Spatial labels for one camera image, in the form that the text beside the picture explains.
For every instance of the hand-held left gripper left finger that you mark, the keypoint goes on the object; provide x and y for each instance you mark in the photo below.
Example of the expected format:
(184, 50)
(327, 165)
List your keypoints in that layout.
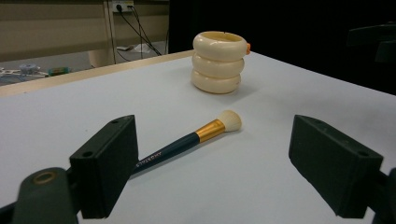
(102, 168)

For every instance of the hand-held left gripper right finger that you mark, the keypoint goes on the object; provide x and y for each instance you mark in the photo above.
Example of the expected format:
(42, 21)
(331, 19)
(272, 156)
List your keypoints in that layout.
(336, 161)

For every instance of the cream ringed holder cup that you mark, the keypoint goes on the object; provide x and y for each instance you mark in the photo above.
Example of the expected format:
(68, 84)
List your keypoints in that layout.
(218, 62)

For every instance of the green small box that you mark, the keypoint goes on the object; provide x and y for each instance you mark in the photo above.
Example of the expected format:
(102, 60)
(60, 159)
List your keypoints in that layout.
(58, 71)

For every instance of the white crumpled paper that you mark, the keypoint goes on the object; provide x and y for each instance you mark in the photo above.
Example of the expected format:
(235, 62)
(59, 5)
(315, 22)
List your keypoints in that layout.
(138, 47)

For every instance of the dark metal stand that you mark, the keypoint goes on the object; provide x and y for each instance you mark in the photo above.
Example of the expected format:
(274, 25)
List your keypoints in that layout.
(372, 40)

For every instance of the beige cabinet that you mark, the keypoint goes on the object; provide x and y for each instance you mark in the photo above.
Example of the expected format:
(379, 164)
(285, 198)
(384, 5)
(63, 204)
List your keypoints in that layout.
(53, 29)

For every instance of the white power strip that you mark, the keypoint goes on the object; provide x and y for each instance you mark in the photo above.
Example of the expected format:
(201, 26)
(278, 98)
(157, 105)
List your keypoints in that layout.
(122, 6)

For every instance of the white metal frame part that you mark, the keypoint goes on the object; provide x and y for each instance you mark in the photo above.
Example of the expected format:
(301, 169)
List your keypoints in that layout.
(21, 71)

